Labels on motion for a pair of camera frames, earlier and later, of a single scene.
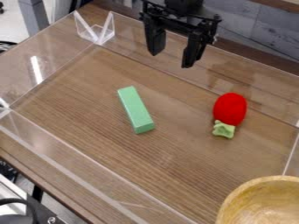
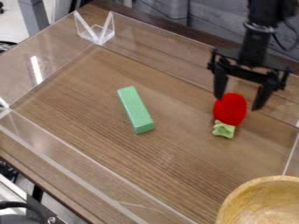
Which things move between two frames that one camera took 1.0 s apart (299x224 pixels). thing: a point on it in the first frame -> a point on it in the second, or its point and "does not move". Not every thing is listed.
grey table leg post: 35,15 does not move
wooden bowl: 264,200 does not move
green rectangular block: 135,110 does not move
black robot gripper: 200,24 -> 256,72
